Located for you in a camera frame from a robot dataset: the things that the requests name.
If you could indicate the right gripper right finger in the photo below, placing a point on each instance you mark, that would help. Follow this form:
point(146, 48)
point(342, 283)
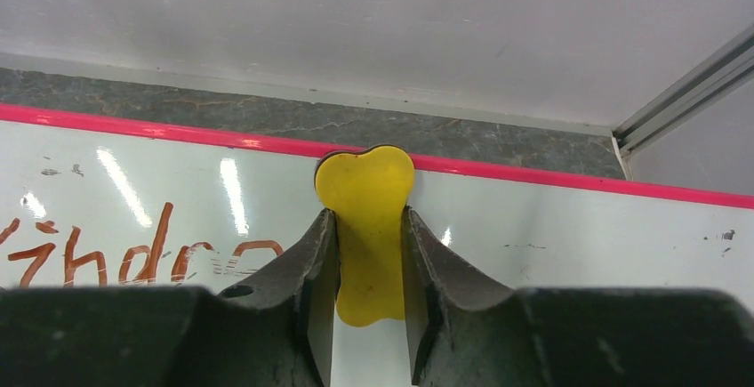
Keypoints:
point(451, 312)

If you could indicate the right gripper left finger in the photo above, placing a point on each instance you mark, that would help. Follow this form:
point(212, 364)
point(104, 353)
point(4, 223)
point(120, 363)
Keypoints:
point(285, 336)

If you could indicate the yellow bone-shaped eraser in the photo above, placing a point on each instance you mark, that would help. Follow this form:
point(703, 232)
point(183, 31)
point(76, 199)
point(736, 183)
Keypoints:
point(368, 191)

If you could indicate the pink framed whiteboard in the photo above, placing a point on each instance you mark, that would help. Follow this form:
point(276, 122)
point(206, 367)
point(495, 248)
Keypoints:
point(118, 236)

